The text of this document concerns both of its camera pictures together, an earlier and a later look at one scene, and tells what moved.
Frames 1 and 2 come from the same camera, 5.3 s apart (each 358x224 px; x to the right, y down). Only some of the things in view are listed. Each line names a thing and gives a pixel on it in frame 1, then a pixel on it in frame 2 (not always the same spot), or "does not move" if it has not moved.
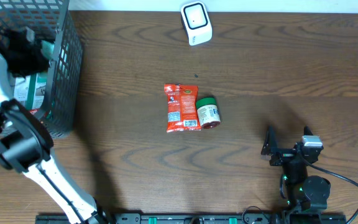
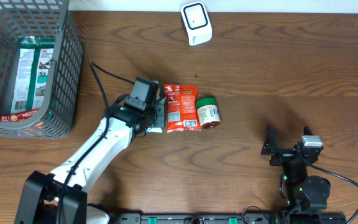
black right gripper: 271,147 does not move
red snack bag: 182,107 does not move
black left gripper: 33,52 to 160,117
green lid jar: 208,112 does not move
